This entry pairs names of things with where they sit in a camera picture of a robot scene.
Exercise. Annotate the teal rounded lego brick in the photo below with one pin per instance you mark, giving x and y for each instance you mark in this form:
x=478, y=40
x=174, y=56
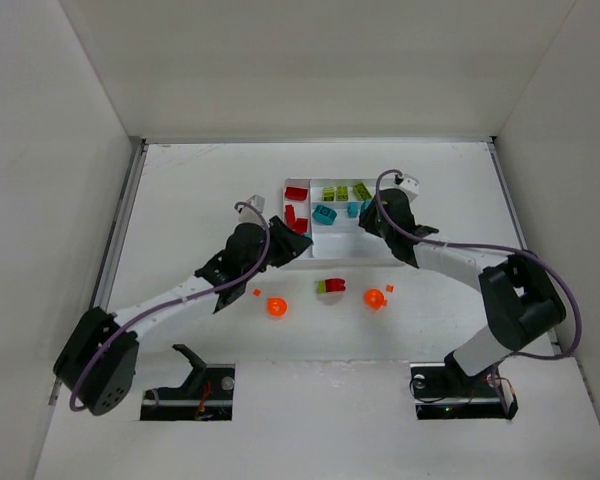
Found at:
x=324, y=215

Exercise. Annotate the orange round lego left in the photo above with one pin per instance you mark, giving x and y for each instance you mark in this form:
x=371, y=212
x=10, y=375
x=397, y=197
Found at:
x=277, y=307

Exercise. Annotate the red arch lego brick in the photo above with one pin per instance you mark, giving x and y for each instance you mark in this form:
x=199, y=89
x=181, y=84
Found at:
x=301, y=226

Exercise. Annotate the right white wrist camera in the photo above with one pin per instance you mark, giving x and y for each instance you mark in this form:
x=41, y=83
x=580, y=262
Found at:
x=409, y=185

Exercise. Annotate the teal square lego brick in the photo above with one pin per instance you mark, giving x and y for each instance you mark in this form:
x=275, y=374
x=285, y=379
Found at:
x=352, y=209

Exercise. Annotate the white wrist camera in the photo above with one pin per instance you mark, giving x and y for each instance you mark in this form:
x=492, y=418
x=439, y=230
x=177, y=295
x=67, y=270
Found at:
x=250, y=211
x=409, y=185

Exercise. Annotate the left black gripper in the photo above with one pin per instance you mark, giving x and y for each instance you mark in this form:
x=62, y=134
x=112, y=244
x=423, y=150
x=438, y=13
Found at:
x=284, y=238

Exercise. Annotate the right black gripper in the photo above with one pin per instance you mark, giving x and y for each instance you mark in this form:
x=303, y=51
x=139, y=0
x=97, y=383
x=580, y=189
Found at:
x=376, y=220

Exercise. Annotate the orange round lego right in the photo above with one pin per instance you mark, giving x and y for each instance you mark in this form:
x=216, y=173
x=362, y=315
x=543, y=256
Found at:
x=375, y=299

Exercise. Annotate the orange round lego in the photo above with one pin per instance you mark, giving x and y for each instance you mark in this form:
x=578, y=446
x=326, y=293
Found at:
x=375, y=299
x=277, y=307

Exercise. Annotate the red slope lego brick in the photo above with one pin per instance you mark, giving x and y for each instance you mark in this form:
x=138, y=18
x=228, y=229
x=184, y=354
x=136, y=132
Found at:
x=290, y=216

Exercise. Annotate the white compartment tray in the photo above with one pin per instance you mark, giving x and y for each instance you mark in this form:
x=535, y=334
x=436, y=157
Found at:
x=344, y=243

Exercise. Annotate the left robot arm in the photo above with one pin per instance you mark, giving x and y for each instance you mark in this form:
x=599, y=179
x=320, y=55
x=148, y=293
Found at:
x=98, y=362

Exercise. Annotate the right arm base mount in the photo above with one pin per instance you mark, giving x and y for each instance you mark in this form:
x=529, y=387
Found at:
x=442, y=391

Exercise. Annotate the green square lego brick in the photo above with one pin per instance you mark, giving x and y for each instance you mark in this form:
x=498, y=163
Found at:
x=342, y=194

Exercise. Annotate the teal stepped lego brick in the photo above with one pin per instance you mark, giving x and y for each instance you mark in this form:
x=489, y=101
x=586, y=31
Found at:
x=364, y=206

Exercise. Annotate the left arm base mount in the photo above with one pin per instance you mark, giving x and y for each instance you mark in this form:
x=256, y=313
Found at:
x=205, y=395

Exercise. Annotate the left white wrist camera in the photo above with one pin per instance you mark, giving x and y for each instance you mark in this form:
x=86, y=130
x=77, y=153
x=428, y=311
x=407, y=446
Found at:
x=250, y=211

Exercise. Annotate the red wedge lego brick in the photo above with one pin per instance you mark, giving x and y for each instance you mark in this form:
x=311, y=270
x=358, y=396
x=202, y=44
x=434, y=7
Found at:
x=295, y=193

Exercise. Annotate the small green lego brick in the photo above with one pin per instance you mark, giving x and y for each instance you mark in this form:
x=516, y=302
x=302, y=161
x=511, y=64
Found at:
x=328, y=194

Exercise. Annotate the red flower lego brick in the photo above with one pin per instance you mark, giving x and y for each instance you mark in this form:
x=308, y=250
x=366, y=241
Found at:
x=334, y=285

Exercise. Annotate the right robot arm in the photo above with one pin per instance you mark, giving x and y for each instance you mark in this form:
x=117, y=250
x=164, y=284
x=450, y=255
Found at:
x=520, y=301

